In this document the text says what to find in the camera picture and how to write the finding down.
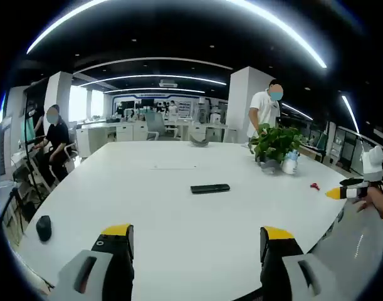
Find white spray bottle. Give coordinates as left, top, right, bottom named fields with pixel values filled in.
left=281, top=149, right=301, bottom=175

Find white office desk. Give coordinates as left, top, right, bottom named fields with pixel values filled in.
left=75, top=120, right=148, bottom=157
left=164, top=120, right=229, bottom=142

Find black computer mouse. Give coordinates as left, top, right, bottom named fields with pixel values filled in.
left=35, top=214, right=53, bottom=243

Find light grey office chair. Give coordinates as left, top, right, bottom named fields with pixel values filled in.
left=143, top=112, right=167, bottom=141

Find grey curved object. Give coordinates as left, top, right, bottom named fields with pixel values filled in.
left=190, top=133, right=211, bottom=148

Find computer monitor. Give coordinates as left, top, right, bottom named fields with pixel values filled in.
left=20, top=116, right=36, bottom=144

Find black tripod stand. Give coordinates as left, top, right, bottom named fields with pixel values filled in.
left=0, top=184, right=26, bottom=239

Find person's right hand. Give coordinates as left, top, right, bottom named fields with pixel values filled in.
left=351, top=186, right=383, bottom=218

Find green potted plant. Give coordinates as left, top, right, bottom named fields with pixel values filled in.
left=249, top=123, right=305, bottom=174

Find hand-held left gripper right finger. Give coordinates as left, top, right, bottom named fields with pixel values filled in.
left=259, top=225, right=345, bottom=301

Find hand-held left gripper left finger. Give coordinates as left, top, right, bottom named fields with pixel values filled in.
left=46, top=223, right=135, bottom=301

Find black remote control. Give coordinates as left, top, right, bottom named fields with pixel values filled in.
left=190, top=183, right=231, bottom=195

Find tall black stand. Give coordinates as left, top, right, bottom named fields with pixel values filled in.
left=23, top=84, right=54, bottom=201

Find white mesh office chair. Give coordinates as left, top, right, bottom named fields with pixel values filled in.
left=310, top=203, right=383, bottom=283

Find long ceiling light strip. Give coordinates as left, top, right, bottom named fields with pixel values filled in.
left=26, top=0, right=110, bottom=55
left=228, top=0, right=328, bottom=69

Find white swivel chair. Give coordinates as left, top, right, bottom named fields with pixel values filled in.
left=61, top=141, right=81, bottom=167

